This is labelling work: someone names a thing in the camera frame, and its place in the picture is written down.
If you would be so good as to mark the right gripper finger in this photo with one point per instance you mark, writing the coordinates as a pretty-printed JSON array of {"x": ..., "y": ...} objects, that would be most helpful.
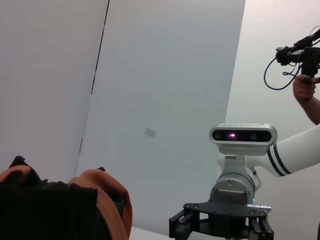
[
  {"x": 180, "y": 225},
  {"x": 261, "y": 230}
]

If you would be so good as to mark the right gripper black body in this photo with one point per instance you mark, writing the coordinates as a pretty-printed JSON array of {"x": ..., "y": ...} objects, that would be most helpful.
[{"x": 225, "y": 215}]

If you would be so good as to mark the black handheld camera rig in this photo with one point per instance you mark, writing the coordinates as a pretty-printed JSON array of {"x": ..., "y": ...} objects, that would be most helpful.
[{"x": 310, "y": 57}]

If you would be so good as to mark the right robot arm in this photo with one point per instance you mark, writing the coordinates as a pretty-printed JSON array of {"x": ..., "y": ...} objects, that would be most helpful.
[{"x": 295, "y": 155}]

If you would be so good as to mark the person's hand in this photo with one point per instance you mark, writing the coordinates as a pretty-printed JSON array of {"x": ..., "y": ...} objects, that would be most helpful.
[{"x": 303, "y": 88}]

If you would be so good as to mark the small grey board sticker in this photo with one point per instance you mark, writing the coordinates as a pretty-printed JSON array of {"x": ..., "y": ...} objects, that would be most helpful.
[{"x": 150, "y": 132}]

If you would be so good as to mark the white backdrop board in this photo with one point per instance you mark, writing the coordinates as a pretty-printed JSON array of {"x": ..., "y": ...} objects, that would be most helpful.
[
  {"x": 37, "y": 75},
  {"x": 162, "y": 75}
]

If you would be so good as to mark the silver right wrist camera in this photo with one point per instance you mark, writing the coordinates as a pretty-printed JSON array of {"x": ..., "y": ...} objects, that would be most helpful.
[{"x": 250, "y": 150}]

